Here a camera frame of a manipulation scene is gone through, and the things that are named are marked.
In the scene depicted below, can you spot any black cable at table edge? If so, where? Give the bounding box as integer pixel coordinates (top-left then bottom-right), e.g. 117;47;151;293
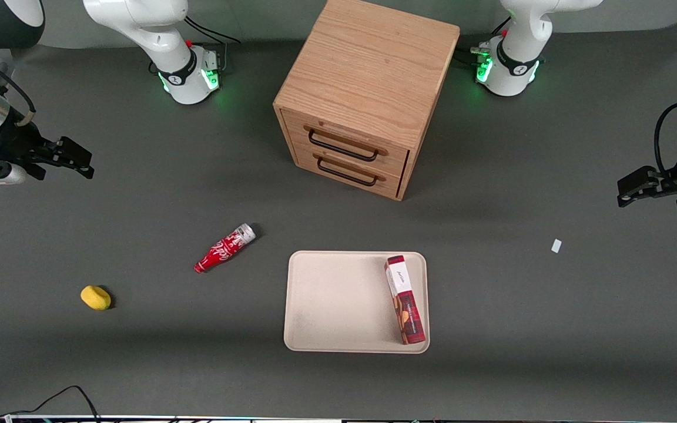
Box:
0;385;102;423

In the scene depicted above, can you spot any red white cookie box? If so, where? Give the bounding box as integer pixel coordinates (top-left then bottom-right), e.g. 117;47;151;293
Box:
384;255;427;345

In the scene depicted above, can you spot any yellow lemon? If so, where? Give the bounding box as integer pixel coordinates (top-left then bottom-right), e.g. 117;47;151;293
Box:
80;285;112;311

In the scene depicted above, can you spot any wooden drawer with long handle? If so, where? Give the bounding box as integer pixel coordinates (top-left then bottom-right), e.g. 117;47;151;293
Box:
280;109;411;177

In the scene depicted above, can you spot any black base cable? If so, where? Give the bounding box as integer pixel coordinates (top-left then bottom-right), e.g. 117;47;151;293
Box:
148;15;242;76
455;16;512;66

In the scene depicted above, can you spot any black right base cable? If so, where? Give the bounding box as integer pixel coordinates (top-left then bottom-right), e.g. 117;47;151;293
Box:
148;15;242;76

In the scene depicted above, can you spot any long black drawer handle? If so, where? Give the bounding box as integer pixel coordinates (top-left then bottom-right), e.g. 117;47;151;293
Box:
307;129;379;162

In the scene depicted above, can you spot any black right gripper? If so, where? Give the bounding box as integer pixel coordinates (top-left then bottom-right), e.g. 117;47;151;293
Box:
0;120;96;180

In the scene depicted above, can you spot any black left base cable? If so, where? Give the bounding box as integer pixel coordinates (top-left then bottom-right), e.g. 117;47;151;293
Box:
455;16;512;66

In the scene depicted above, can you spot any wooden drawer with short handle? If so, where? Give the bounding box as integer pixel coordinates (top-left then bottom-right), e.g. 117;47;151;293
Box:
293;144;405;198

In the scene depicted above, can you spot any beige plastic tray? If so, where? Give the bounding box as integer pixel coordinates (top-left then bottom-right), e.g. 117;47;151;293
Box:
283;250;431;354

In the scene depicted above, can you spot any red coke bottle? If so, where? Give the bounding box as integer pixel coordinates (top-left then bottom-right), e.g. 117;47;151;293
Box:
193;223;257;274

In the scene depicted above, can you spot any wooden drawer cabinet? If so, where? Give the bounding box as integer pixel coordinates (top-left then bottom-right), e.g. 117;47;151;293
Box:
273;0;461;202

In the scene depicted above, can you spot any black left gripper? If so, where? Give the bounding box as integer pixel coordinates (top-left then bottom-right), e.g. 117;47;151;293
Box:
618;141;677;213

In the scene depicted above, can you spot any short black drawer handle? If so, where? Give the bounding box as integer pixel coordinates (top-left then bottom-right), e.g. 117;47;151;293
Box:
316;156;379;187

